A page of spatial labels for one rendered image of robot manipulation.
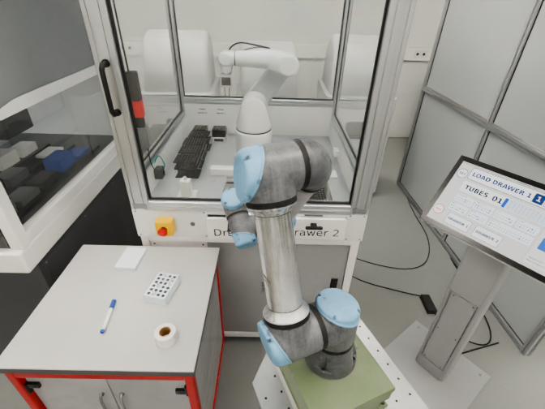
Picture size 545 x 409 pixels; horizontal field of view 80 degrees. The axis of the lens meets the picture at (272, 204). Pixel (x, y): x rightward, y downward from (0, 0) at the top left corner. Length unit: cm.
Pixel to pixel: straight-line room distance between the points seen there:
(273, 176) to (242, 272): 105
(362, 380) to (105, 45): 128
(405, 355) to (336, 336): 131
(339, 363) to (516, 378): 157
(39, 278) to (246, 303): 95
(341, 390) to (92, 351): 79
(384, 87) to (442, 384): 156
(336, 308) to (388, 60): 81
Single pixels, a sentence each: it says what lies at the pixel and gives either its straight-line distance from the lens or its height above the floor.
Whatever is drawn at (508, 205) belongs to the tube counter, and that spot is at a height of 111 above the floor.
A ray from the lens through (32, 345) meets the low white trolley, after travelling 140.
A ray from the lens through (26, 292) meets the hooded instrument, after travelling 184.
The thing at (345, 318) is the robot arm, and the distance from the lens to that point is 86.
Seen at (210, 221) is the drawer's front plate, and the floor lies 91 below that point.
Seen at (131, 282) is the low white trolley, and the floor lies 76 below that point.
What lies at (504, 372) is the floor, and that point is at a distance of 243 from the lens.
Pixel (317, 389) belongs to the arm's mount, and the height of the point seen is 86.
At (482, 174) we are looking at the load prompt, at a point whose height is 116.
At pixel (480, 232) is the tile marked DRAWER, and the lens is 146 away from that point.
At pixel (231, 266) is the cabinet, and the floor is 61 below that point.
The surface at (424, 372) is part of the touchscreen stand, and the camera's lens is 215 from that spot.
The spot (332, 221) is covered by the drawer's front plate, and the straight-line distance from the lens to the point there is 144.
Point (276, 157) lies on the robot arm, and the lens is 68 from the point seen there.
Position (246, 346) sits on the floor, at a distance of 209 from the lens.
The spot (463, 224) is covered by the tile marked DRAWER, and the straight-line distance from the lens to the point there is 148.
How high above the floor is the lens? 175
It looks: 33 degrees down
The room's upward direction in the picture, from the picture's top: 2 degrees clockwise
